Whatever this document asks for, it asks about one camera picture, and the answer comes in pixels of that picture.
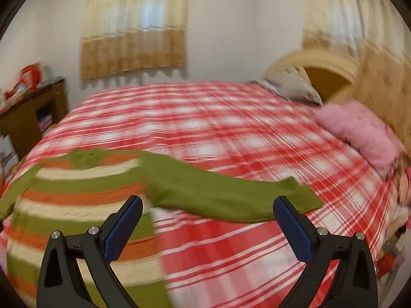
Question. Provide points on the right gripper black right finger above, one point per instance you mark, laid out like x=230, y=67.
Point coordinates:
x=354, y=283

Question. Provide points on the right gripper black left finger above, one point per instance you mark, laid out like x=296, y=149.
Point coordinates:
x=60, y=282

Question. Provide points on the green striped knit sweater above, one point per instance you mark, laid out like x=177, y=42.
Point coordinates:
x=115, y=192

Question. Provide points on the pink fluffy blanket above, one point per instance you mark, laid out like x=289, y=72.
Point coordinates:
x=357, y=125

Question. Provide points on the brown wooden desk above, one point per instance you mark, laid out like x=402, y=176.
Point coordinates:
x=21, y=121

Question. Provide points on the red white plaid bedspread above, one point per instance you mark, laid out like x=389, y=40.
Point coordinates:
x=207, y=159

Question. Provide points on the tan fuzzy blanket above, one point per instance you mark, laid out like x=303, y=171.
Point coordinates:
x=382, y=84

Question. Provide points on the red bag on desk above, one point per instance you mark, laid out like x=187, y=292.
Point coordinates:
x=29, y=78

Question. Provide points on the cream arched bed headboard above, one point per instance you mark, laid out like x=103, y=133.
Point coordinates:
x=330, y=73

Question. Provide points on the grey patterned pillow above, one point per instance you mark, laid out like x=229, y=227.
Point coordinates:
x=290, y=84

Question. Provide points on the beige patterned window curtain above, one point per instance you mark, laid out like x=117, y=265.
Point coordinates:
x=126, y=35

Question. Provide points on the beige curtain near headboard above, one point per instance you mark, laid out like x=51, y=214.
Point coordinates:
x=350, y=26

